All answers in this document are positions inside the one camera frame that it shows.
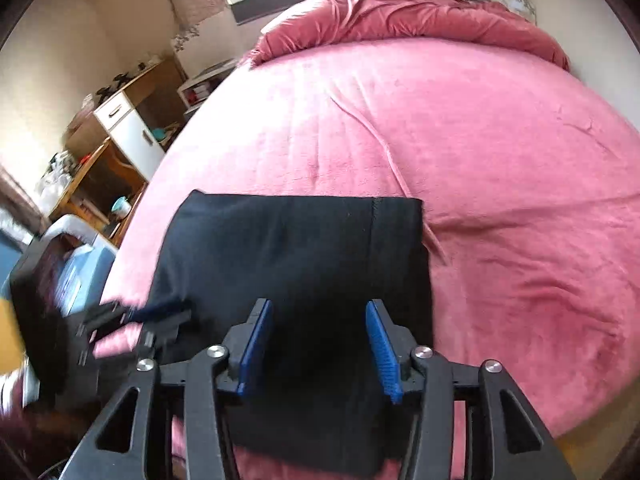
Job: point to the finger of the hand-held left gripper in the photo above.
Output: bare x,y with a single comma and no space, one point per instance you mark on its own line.
150,312
165,332

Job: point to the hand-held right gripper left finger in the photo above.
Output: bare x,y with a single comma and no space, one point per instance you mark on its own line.
257,345

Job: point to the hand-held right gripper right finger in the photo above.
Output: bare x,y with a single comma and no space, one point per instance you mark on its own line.
382,350

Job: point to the black pants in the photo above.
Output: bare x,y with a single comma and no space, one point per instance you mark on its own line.
300,260

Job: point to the teal and white cup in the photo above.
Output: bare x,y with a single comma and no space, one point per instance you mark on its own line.
121,206

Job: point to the dark maroon cloth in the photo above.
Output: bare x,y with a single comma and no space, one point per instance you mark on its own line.
25,420

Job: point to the clear plastic bags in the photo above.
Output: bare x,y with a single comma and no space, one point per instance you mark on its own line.
55,180

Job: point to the wooden desk with cabinet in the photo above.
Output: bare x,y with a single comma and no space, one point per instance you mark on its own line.
130,135

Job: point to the pink bedspread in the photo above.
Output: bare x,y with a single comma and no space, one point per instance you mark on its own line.
500,185

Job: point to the row of books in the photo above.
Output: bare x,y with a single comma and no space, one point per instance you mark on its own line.
197,93

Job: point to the dark cluttered items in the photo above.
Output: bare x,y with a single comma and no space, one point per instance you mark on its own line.
120,80

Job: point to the grey white nightstand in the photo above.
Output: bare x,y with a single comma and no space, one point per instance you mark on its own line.
200,82

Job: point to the pink duvet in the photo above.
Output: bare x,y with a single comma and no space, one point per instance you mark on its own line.
425,15

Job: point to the floral white box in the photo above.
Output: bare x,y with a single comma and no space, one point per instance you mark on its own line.
515,5

